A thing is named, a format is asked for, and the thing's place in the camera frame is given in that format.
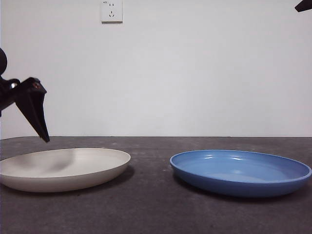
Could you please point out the pale grey left camera box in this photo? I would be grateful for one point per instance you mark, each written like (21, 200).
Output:
(14, 84)

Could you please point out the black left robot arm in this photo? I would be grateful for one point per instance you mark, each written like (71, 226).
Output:
(3, 97)

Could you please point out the white round plate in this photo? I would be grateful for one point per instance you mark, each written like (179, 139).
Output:
(73, 170)

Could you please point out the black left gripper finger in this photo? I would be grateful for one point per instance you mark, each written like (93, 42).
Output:
(34, 114)

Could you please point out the white wall socket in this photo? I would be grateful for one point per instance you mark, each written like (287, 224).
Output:
(112, 12)

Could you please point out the blue round plate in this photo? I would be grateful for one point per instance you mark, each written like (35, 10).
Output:
(239, 170)

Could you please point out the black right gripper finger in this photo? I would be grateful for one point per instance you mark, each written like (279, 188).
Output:
(304, 6)

